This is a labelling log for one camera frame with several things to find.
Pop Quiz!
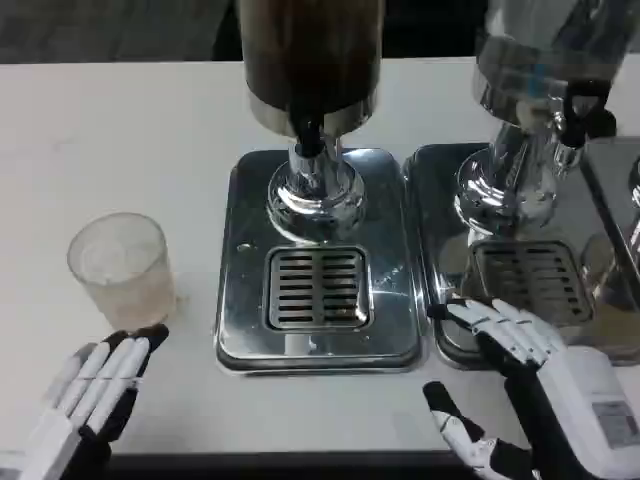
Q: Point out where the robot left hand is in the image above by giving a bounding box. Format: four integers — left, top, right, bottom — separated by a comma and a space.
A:
0, 323, 171, 480

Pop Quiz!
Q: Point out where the black tap of clear dispenser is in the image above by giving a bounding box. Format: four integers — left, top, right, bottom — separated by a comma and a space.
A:
560, 79, 619, 149

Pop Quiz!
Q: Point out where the dark drink dispenser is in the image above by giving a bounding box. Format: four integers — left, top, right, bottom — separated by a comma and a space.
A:
238, 0, 386, 246

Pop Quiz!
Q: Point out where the black tap of dark dispenser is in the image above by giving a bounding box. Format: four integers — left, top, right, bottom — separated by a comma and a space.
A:
291, 119, 327, 158

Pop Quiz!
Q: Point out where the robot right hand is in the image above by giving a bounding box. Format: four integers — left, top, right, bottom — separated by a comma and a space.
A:
423, 298, 640, 480

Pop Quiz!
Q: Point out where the steel slotted drain grid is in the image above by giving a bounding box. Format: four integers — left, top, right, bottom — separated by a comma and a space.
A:
263, 245, 376, 333
469, 240, 596, 327

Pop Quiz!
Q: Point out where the clear drink dispenser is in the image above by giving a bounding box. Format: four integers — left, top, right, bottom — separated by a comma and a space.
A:
452, 0, 632, 239

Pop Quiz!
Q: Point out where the clear ribbed glass cup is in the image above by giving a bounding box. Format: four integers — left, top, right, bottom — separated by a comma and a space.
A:
66, 212, 179, 326

